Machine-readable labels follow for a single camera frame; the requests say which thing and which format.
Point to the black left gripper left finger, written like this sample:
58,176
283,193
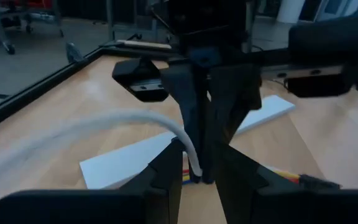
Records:
73,208

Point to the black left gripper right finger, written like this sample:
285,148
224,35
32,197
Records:
291,208

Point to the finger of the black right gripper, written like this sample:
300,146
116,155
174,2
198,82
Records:
191,109
235,102

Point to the white raceway cover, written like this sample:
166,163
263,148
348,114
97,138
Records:
120,168

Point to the black table frame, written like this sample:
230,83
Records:
42,90

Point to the black frame bracket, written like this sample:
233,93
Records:
73,53

